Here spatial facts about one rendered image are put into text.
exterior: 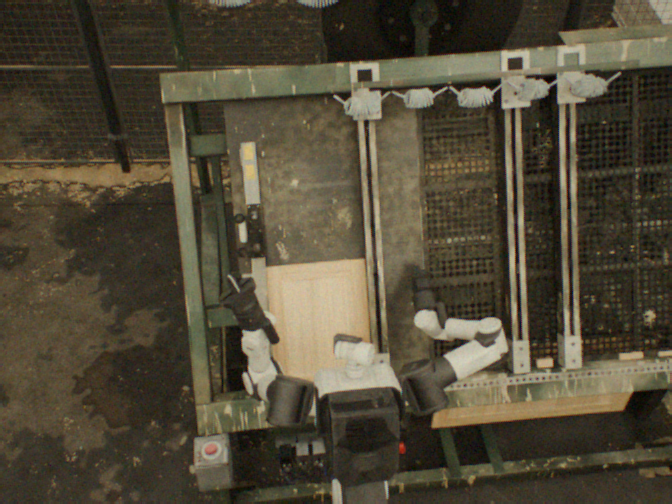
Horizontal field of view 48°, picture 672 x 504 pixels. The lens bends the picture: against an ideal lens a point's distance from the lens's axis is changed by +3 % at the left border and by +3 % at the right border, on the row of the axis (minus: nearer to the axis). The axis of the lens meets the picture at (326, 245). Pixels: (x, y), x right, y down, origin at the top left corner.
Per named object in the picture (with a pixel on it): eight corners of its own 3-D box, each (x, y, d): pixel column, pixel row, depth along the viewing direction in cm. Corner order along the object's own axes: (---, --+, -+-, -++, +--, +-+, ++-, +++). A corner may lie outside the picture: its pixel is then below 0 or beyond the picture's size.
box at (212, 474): (199, 493, 269) (193, 468, 256) (200, 462, 277) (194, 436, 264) (233, 489, 270) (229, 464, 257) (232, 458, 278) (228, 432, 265)
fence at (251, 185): (263, 393, 282) (263, 396, 278) (240, 143, 268) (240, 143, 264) (276, 391, 283) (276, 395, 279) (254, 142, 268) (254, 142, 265)
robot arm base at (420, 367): (446, 394, 242) (453, 407, 231) (410, 409, 243) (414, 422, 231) (428, 353, 240) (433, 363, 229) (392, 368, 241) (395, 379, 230)
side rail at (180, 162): (197, 395, 286) (195, 405, 275) (167, 105, 270) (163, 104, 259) (213, 393, 287) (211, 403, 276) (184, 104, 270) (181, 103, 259)
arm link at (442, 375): (464, 392, 233) (427, 412, 230) (452, 386, 242) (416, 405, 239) (449, 358, 232) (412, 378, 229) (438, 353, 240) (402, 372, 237)
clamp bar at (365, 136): (367, 381, 286) (377, 403, 262) (346, 67, 268) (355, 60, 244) (392, 378, 286) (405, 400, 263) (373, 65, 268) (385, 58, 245)
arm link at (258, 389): (284, 389, 263) (302, 397, 242) (250, 403, 259) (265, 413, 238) (274, 358, 263) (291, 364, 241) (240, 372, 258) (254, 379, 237)
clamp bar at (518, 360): (502, 368, 290) (525, 389, 266) (491, 56, 272) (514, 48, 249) (528, 366, 291) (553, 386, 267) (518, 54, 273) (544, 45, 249)
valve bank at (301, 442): (271, 493, 288) (267, 461, 270) (269, 458, 297) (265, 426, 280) (399, 478, 292) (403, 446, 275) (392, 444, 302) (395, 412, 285)
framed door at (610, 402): (430, 423, 345) (431, 428, 343) (443, 352, 306) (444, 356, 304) (621, 406, 352) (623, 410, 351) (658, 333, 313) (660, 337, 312)
